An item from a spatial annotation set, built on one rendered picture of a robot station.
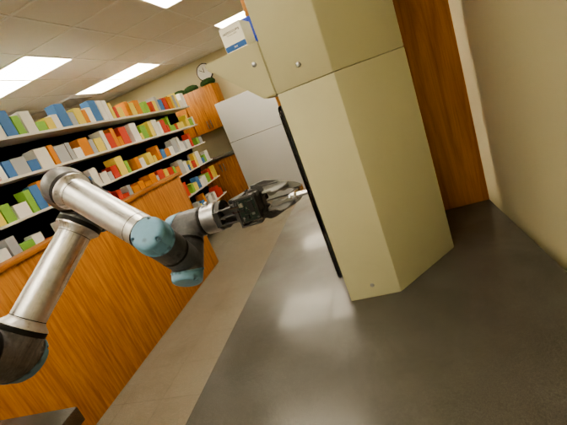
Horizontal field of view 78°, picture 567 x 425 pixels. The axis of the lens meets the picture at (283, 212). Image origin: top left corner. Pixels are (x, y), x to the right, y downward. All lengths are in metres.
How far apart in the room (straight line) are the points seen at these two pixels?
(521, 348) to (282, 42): 0.63
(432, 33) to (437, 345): 0.75
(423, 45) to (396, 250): 0.55
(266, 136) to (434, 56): 4.87
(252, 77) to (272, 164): 5.18
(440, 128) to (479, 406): 0.72
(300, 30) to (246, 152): 5.29
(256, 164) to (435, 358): 5.45
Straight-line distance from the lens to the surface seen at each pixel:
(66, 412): 1.03
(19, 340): 1.08
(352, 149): 0.69
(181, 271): 0.84
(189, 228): 0.89
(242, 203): 0.80
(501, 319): 0.71
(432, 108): 1.07
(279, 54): 0.69
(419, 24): 1.06
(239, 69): 0.71
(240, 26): 0.79
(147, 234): 0.74
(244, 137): 5.90
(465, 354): 0.65
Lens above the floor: 1.39
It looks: 16 degrees down
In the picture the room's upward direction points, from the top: 21 degrees counter-clockwise
